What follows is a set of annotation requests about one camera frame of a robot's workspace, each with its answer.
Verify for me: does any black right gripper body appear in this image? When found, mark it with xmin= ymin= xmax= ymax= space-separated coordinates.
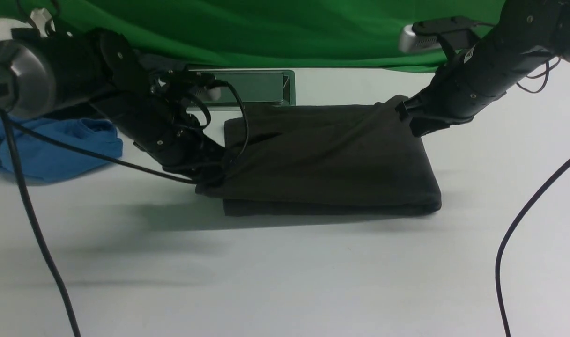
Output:
xmin=395 ymin=92 xmax=474 ymax=137

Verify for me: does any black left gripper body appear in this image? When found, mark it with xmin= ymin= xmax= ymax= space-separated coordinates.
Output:
xmin=90 ymin=70 xmax=229 ymax=181

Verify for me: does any gray long sleeve shirt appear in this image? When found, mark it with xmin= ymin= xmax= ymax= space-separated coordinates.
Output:
xmin=195 ymin=95 xmax=442 ymax=216

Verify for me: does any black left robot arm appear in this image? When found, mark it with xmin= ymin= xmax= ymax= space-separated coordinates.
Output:
xmin=0 ymin=29 xmax=226 ymax=183

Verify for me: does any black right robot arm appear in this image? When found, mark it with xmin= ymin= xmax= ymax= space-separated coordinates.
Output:
xmin=396 ymin=0 xmax=570 ymax=137

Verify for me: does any blue crumpled shirt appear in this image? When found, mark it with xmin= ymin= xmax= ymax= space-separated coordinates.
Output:
xmin=0 ymin=117 xmax=123 ymax=183

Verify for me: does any white crumpled shirt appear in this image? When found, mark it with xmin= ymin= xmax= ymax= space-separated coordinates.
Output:
xmin=29 ymin=8 xmax=55 ymax=37

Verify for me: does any green backdrop cloth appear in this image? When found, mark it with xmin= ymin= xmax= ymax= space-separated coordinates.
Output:
xmin=54 ymin=0 xmax=503 ymax=73

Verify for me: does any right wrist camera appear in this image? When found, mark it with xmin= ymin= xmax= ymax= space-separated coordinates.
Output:
xmin=398 ymin=16 xmax=480 ymax=60

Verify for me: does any metal table cable hatch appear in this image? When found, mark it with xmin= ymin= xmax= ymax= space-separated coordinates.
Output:
xmin=194 ymin=68 xmax=296 ymax=106

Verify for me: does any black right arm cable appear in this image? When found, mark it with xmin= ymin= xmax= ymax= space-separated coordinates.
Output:
xmin=495 ymin=145 xmax=570 ymax=337

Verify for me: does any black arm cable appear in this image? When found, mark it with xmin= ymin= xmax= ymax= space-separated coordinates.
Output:
xmin=0 ymin=110 xmax=81 ymax=337
xmin=495 ymin=145 xmax=570 ymax=337

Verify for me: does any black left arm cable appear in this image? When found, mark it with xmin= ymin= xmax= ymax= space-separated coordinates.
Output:
xmin=0 ymin=110 xmax=81 ymax=337

